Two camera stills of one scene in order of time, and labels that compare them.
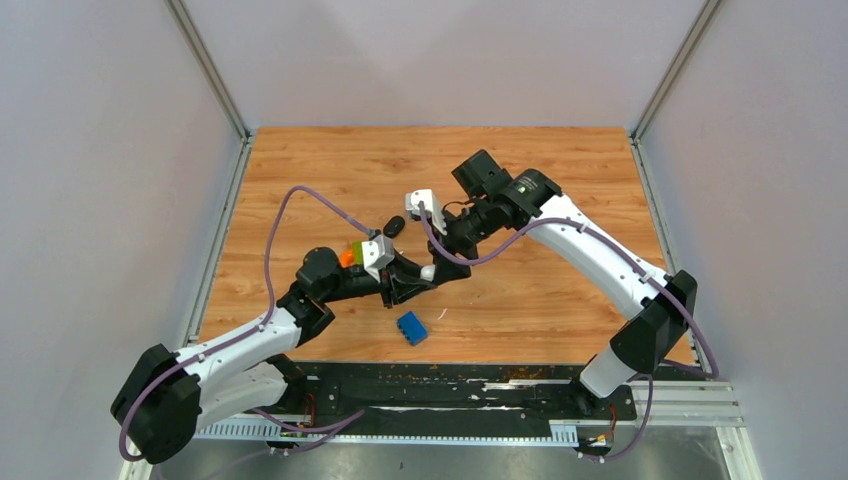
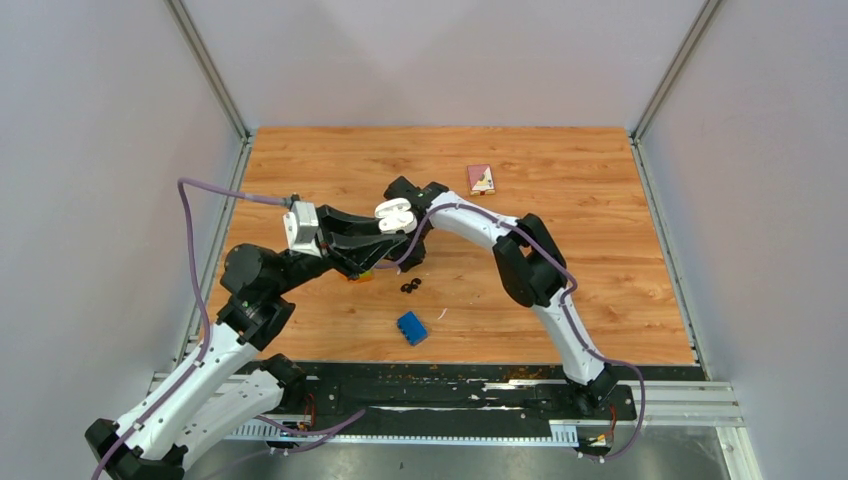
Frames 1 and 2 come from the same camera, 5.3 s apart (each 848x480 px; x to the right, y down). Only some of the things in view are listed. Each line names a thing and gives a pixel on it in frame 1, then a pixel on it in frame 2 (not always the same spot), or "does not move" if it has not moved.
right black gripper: (446, 267) to (416, 256)
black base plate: (532, 395) does not move
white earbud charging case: (427, 272) to (396, 215)
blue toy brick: (412, 328) does not move
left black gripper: (400, 281) to (362, 248)
